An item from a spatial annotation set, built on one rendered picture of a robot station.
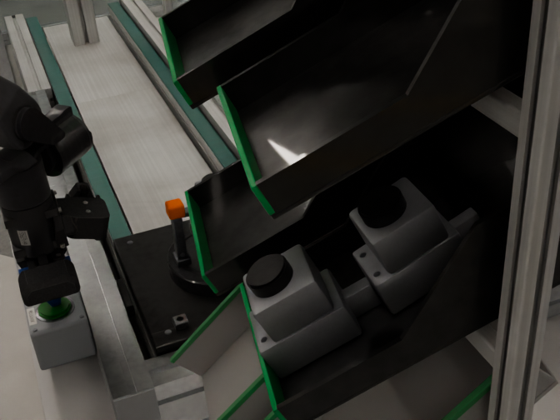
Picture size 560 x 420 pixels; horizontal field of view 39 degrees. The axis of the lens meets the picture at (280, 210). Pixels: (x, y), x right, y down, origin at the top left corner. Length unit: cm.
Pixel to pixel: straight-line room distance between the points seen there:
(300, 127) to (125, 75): 131
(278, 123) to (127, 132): 104
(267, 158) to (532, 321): 18
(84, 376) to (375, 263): 62
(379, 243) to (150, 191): 85
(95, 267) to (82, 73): 80
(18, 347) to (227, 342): 41
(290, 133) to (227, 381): 39
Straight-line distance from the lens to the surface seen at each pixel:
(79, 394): 105
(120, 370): 92
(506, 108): 43
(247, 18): 61
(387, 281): 51
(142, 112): 158
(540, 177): 41
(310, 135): 45
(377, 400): 66
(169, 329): 94
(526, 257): 44
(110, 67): 182
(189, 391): 92
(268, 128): 48
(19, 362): 113
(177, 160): 139
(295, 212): 64
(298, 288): 50
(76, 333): 101
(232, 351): 82
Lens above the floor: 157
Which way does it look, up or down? 33 degrees down
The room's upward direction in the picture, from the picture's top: 4 degrees counter-clockwise
